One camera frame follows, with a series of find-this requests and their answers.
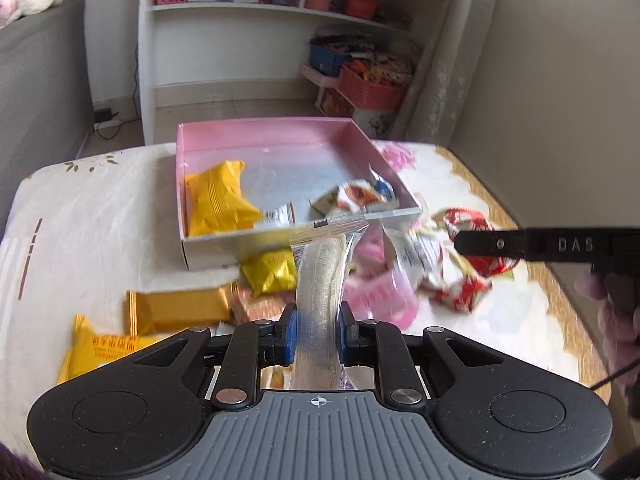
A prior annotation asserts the pink wafer snack pack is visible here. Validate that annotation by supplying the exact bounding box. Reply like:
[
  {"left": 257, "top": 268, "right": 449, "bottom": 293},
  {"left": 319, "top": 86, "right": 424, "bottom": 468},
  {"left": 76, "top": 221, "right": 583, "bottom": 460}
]
[{"left": 343, "top": 240, "right": 419, "bottom": 330}]

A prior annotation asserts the clear rice cracker pack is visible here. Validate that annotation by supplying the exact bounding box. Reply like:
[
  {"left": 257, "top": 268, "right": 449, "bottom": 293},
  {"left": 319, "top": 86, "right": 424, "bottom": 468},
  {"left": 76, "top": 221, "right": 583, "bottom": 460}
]
[{"left": 290, "top": 216, "right": 368, "bottom": 390}]

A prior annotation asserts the red floral snack pack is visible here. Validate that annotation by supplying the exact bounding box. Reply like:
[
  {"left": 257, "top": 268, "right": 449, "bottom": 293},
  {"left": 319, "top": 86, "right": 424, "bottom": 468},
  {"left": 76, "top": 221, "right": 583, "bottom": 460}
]
[{"left": 426, "top": 258, "right": 492, "bottom": 313}]

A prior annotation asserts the silver foil snack pack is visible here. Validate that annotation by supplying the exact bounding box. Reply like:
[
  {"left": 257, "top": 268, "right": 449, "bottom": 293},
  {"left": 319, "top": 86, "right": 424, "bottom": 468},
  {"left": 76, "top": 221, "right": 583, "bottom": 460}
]
[{"left": 262, "top": 203, "right": 295, "bottom": 226}]

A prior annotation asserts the large yellow snack pack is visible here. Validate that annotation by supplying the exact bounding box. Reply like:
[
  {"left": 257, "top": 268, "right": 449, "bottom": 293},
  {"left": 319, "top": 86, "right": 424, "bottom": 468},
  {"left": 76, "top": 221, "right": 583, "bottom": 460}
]
[{"left": 186, "top": 160, "right": 264, "bottom": 237}]

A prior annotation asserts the white pecan snack pack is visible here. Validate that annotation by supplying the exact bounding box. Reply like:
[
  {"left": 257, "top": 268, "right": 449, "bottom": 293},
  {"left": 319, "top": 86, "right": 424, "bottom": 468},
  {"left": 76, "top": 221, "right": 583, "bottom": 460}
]
[{"left": 309, "top": 167, "right": 399, "bottom": 218}]

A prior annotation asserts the red small snack pack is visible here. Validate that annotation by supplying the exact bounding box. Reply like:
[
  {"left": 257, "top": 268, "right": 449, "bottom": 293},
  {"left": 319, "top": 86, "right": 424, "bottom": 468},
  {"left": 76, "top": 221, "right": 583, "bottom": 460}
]
[{"left": 442, "top": 208, "right": 518, "bottom": 278}]

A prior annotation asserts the yellow snack pack with logo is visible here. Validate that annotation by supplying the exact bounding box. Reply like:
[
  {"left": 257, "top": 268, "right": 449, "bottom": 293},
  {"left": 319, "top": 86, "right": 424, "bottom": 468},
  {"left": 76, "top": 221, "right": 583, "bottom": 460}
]
[{"left": 58, "top": 314, "right": 160, "bottom": 384}]

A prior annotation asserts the brown wafer cake pack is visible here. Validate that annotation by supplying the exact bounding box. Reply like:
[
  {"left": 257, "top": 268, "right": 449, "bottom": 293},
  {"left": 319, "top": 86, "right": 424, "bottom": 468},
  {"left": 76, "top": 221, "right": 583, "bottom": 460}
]
[{"left": 230, "top": 286, "right": 288, "bottom": 325}]

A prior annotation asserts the yellow crumpled snack pack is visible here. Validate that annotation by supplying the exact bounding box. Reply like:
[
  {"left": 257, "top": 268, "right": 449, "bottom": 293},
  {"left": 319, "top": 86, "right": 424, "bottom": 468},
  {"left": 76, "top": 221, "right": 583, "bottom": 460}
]
[{"left": 241, "top": 248, "right": 297, "bottom": 296}]

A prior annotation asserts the white nut snack pack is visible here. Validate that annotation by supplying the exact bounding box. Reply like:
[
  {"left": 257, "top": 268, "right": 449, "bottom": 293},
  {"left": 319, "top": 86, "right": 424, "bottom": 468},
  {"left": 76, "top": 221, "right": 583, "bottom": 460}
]
[{"left": 383, "top": 228, "right": 445, "bottom": 290}]

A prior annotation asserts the gold flat wafer pack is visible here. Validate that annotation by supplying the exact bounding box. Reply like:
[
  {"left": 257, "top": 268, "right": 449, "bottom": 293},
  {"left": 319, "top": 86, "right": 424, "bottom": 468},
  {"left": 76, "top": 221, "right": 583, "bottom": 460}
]
[{"left": 126, "top": 284, "right": 234, "bottom": 336}]

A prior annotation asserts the pink and silver cardboard box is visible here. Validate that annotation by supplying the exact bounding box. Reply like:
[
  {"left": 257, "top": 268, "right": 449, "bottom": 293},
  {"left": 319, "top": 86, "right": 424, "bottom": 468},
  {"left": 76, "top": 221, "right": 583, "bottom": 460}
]
[{"left": 176, "top": 117, "right": 421, "bottom": 271}]

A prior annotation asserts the floral tablecloth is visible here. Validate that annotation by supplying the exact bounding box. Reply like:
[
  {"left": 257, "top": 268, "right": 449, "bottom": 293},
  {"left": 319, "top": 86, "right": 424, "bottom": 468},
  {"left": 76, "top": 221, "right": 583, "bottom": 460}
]
[{"left": 0, "top": 138, "right": 614, "bottom": 411}]

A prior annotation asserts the white printed storage box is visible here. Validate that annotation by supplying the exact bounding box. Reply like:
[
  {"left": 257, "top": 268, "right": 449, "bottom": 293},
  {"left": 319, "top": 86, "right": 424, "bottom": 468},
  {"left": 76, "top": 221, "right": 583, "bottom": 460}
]
[{"left": 314, "top": 86, "right": 402, "bottom": 139}]

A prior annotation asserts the lace curtain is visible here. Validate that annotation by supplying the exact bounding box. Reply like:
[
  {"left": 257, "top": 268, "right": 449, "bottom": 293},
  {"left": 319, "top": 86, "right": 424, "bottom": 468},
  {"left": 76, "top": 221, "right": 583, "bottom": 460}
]
[{"left": 390, "top": 0, "right": 497, "bottom": 145}]

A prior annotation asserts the pink floor basket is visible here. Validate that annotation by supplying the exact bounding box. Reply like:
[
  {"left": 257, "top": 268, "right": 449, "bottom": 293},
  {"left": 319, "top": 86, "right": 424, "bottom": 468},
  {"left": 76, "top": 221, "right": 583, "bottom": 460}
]
[{"left": 338, "top": 65, "right": 407, "bottom": 112}]

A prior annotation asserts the blue storage bin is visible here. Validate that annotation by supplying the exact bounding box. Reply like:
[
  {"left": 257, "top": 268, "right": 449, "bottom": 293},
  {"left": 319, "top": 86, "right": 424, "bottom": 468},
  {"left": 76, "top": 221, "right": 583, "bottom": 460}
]
[{"left": 308, "top": 44, "right": 352, "bottom": 78}]

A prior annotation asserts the grey sofa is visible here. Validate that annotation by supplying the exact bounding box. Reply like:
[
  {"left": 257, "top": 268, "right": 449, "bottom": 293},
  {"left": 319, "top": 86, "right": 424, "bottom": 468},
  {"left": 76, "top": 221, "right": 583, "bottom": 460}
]
[{"left": 0, "top": 0, "right": 93, "bottom": 222}]

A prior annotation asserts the white bookshelf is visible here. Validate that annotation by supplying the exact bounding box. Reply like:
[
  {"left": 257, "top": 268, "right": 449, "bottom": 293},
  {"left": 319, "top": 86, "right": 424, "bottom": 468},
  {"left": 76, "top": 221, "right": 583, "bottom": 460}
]
[{"left": 138, "top": 0, "right": 444, "bottom": 144}]

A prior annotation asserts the red small shelf basket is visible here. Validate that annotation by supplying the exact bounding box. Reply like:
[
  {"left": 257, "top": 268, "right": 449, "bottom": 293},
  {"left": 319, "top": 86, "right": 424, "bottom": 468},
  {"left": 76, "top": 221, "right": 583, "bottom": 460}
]
[{"left": 345, "top": 0, "right": 378, "bottom": 20}]

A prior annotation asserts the power strip with cable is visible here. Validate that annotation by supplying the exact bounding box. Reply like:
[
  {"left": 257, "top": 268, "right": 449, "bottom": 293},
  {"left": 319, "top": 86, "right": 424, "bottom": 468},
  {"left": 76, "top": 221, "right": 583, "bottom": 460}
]
[{"left": 76, "top": 107, "right": 143, "bottom": 158}]

